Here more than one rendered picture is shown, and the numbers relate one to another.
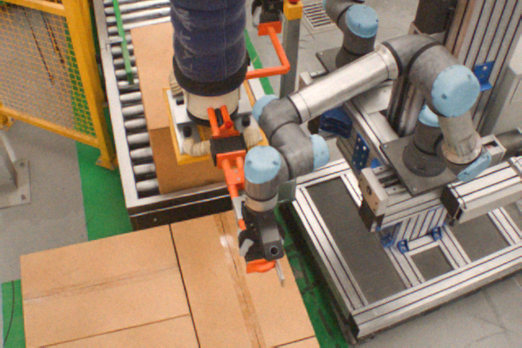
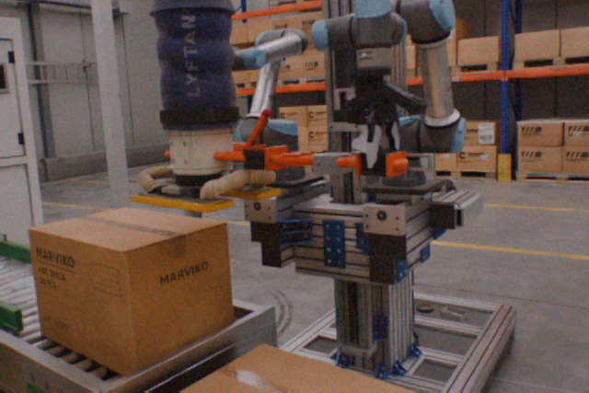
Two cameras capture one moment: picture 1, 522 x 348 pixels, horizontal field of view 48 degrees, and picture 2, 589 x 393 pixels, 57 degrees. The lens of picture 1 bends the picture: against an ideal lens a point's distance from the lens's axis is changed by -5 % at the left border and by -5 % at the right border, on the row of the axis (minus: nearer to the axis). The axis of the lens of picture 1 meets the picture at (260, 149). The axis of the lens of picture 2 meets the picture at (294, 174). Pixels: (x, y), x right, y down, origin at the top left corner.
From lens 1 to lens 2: 1.44 m
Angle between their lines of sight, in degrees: 50
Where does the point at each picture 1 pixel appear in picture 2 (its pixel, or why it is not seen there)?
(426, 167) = (414, 175)
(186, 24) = (190, 38)
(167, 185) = (144, 356)
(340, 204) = not seen: hidden behind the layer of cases
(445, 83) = not seen: outside the picture
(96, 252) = not seen: outside the picture
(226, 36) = (227, 49)
